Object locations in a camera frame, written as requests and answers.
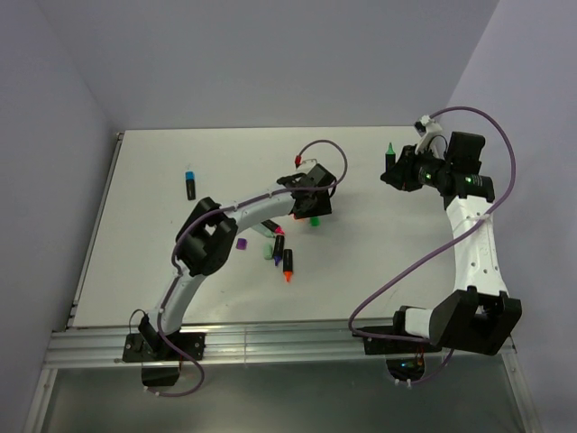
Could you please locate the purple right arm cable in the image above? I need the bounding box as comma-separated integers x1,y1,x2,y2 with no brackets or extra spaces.
349,106,517,385

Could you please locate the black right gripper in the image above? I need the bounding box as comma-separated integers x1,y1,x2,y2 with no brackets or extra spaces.
381,143,453,192

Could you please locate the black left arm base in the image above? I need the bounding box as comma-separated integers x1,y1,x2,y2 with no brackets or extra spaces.
122,332,206,388

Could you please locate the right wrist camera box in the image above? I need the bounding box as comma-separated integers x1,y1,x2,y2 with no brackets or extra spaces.
414,115,443,154

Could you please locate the black green tip highlighter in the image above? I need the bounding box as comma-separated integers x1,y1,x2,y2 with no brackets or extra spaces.
384,143,397,172

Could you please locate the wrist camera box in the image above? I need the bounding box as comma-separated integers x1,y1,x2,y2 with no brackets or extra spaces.
414,115,443,154
295,155,317,173

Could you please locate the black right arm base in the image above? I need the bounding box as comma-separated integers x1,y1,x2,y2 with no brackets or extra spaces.
362,336,442,382

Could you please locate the black pink tip highlighter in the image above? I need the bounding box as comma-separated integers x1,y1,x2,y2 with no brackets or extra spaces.
261,219,285,235

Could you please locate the purple pen cap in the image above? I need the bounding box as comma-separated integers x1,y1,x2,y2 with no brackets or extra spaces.
236,238,248,250

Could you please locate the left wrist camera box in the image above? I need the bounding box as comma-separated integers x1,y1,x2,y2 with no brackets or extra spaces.
295,155,317,173

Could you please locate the black blue tip highlighter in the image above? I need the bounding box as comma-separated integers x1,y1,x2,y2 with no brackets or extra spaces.
185,179,197,201

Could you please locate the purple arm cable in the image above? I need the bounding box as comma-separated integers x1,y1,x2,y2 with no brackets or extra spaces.
349,106,517,385
155,139,349,398

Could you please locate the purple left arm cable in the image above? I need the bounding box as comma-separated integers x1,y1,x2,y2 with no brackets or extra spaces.
155,139,349,398

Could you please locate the aluminium front rail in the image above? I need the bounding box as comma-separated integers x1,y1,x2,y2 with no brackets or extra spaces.
44,318,516,369

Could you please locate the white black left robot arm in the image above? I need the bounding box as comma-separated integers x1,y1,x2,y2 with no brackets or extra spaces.
139,162,343,360

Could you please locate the black purple tip highlighter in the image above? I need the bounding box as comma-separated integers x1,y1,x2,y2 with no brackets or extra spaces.
272,235,285,266

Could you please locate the black orange tip highlighter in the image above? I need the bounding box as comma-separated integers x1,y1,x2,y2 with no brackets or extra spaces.
282,249,294,282

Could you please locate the pale green capped highlighter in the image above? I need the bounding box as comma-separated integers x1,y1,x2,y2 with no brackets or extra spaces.
252,225,276,238

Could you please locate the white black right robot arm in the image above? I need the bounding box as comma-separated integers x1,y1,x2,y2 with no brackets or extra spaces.
380,132,522,355

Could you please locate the pale green pen cap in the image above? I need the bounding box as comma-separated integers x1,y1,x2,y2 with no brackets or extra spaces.
263,244,274,261

